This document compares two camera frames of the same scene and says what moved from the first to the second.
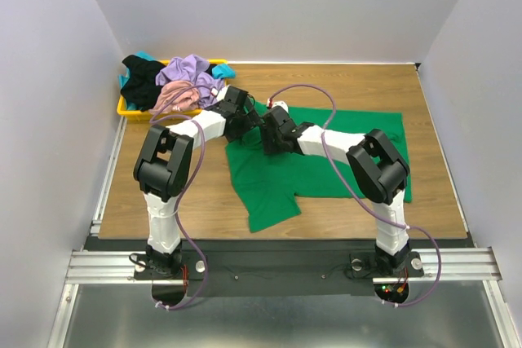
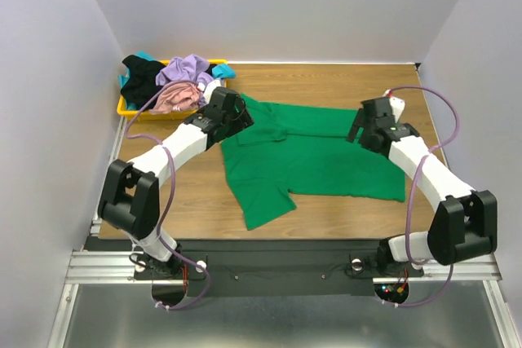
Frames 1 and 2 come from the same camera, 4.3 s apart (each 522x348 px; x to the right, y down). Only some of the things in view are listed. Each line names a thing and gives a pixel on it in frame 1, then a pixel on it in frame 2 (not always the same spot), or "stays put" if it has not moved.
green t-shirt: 268,184 stays put
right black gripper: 268,136 → 363,127
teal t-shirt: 218,71 stays put
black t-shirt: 141,89 stays put
